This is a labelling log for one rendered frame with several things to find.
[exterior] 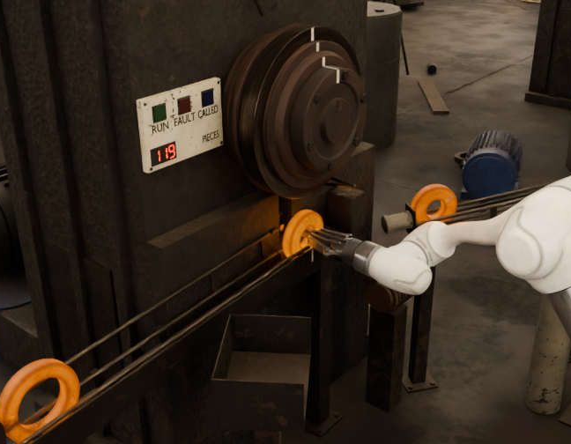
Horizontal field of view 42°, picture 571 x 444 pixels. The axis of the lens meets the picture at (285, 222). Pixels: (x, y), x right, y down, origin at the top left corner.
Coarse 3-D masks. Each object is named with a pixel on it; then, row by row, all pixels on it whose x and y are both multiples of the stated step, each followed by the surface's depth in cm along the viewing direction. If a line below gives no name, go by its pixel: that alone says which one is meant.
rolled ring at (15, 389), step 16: (32, 368) 156; (48, 368) 158; (64, 368) 162; (16, 384) 153; (32, 384) 156; (64, 384) 163; (0, 400) 154; (16, 400) 154; (64, 400) 165; (0, 416) 154; (16, 416) 155; (48, 416) 165; (16, 432) 156; (32, 432) 160
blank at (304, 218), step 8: (296, 216) 215; (304, 216) 214; (312, 216) 217; (320, 216) 221; (288, 224) 214; (296, 224) 213; (304, 224) 215; (312, 224) 219; (320, 224) 222; (288, 232) 213; (296, 232) 213; (288, 240) 213; (296, 240) 215; (304, 240) 223; (288, 248) 214; (296, 248) 216; (296, 256) 218
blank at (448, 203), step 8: (432, 184) 242; (440, 184) 242; (424, 192) 239; (432, 192) 240; (440, 192) 240; (448, 192) 241; (416, 200) 240; (424, 200) 240; (432, 200) 241; (440, 200) 245; (448, 200) 243; (456, 200) 244; (416, 208) 240; (424, 208) 241; (440, 208) 246; (448, 208) 244; (416, 216) 242; (424, 216) 243; (432, 216) 246; (440, 216) 245
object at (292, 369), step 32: (256, 320) 185; (288, 320) 184; (224, 352) 177; (256, 352) 189; (288, 352) 189; (224, 384) 162; (256, 384) 162; (288, 384) 161; (224, 416) 166; (256, 416) 165; (288, 416) 165
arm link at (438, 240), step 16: (512, 208) 168; (432, 224) 205; (464, 224) 191; (480, 224) 178; (496, 224) 170; (416, 240) 204; (432, 240) 202; (448, 240) 200; (464, 240) 191; (480, 240) 177; (432, 256) 203; (448, 256) 204
